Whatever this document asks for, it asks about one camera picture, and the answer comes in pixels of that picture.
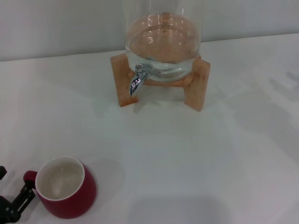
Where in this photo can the red ceramic cup white inside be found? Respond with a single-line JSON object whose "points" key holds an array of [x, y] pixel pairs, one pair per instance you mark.
{"points": [[79, 196]]}

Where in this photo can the light wooden dispenser stand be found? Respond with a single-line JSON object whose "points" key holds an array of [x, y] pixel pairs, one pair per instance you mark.
{"points": [[195, 88]]}

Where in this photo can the clear glass water dispenser jar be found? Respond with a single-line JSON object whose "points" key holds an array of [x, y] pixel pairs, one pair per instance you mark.
{"points": [[163, 39]]}

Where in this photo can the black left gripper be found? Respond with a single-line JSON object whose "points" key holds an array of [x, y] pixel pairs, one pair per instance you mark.
{"points": [[4, 206]]}

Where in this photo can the chrome faucet tap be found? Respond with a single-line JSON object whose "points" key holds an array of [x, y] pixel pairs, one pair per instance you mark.
{"points": [[137, 80]]}

